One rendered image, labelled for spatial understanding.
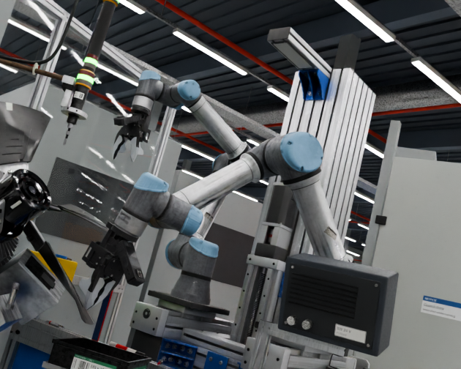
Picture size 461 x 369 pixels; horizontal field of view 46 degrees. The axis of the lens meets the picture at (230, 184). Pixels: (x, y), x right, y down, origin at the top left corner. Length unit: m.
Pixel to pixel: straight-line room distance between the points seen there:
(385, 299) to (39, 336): 1.11
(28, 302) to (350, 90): 1.36
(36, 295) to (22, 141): 0.41
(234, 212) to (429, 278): 3.17
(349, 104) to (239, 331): 0.94
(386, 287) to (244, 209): 4.49
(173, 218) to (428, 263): 1.73
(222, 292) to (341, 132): 3.79
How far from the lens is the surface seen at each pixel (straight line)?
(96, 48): 1.58
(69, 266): 1.92
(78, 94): 1.54
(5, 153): 1.54
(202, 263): 2.02
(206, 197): 1.54
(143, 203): 1.34
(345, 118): 2.13
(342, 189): 2.14
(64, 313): 2.68
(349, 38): 9.17
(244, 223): 5.76
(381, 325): 1.35
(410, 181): 2.96
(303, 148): 1.52
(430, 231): 2.88
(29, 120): 1.63
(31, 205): 1.36
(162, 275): 5.24
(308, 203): 1.56
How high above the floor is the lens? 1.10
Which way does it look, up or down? 11 degrees up
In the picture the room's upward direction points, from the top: 15 degrees clockwise
